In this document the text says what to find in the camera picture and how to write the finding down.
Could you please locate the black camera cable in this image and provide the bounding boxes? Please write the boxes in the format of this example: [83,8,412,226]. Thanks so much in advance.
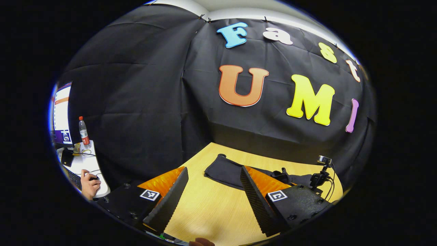
[324,164,336,202]

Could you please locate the black backdrop cloth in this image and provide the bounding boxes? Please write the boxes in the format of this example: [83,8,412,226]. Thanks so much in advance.
[56,3,378,192]

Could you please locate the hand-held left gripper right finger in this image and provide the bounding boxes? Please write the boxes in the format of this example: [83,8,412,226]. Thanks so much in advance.
[240,166,332,237]

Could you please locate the dark blue jeans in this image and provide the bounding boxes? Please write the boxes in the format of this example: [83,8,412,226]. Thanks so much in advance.
[204,154,313,192]

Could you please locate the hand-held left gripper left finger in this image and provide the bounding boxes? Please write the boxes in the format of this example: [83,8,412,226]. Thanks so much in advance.
[96,166,189,234]

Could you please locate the white side desk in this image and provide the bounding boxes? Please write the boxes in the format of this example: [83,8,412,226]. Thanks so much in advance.
[56,140,111,199]

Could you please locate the computer monitor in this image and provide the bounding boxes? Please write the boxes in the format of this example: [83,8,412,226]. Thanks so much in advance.
[51,81,74,148]

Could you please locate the black keyboard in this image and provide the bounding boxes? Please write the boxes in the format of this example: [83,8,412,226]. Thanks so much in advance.
[62,167,83,191]

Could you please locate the clear plastic bottle red label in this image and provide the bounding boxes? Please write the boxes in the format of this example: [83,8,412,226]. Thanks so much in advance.
[78,116,92,149]

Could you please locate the small black box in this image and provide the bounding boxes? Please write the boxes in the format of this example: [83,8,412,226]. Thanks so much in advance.
[61,149,74,167]

